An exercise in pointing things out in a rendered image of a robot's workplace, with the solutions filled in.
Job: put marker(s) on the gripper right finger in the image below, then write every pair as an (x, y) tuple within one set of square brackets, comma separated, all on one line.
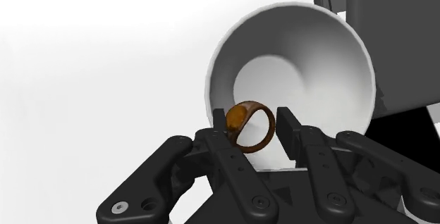
[(323, 168)]

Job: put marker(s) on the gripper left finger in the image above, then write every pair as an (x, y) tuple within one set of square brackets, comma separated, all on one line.
[(240, 178)]

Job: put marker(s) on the white bowl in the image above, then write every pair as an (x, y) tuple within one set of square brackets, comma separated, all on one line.
[(309, 44)]

